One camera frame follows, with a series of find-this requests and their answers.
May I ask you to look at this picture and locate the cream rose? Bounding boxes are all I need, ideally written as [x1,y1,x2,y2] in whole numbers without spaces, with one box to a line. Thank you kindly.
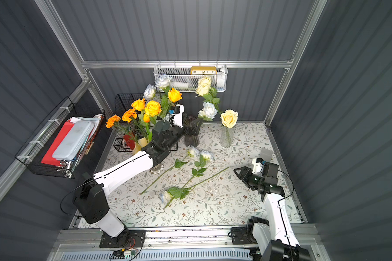
[221,109,238,128]
[196,84,222,113]
[198,75,211,88]

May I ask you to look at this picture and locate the red folder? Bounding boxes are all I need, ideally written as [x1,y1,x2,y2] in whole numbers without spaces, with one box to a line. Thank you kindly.
[41,121,74,166]

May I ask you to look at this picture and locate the pale blue rose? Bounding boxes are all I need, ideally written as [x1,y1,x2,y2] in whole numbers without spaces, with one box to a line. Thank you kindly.
[192,102,218,128]

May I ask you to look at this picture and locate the grey packet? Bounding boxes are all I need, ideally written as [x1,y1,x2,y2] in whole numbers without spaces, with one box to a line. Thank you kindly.
[258,147,273,162]

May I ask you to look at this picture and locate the white wire hanging basket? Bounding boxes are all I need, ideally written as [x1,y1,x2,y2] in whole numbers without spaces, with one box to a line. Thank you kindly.
[153,63,228,92]

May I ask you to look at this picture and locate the purple ribbed glass vase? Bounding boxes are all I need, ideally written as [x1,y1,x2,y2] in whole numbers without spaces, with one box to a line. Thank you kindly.
[184,116,200,147]

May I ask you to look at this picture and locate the small orange rosebud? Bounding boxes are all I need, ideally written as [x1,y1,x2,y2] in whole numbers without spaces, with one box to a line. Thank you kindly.
[143,114,152,142]

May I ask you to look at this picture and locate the black wire side basket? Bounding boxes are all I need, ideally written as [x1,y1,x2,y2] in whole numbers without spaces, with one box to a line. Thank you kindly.
[15,97,110,178]

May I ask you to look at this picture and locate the orange rose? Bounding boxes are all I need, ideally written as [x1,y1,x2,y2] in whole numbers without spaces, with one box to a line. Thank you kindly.
[144,101,162,125]
[160,87,182,119]
[131,99,146,131]

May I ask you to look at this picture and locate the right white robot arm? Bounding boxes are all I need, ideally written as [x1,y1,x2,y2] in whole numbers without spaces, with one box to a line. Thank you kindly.
[228,158,311,261]

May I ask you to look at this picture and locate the floral patterned table mat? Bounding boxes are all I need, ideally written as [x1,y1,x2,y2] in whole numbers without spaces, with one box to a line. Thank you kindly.
[108,122,272,227]

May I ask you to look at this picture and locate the black wire desk organizer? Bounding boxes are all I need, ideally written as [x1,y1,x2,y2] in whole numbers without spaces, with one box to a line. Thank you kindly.
[114,92,178,152]

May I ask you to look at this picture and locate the light blue flat case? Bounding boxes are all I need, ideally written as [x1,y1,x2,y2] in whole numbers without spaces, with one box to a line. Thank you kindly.
[53,121,94,161]

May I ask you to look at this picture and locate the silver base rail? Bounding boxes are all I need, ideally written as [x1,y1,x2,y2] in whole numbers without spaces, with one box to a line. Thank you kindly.
[48,225,271,261]

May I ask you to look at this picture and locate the yellow wavy glass vase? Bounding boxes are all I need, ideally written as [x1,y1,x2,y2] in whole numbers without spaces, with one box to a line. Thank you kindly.
[132,136,164,175]

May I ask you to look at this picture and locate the red leather wallet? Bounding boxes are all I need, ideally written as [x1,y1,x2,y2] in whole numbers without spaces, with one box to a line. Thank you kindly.
[123,134,136,151]

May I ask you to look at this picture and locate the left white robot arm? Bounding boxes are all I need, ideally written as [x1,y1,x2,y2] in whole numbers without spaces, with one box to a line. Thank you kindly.
[73,120,202,238]

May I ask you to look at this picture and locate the clear glass vase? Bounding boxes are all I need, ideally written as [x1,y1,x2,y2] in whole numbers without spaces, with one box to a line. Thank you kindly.
[220,126,234,147]

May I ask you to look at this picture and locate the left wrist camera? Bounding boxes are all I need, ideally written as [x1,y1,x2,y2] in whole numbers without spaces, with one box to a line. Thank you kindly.
[169,104,185,128]

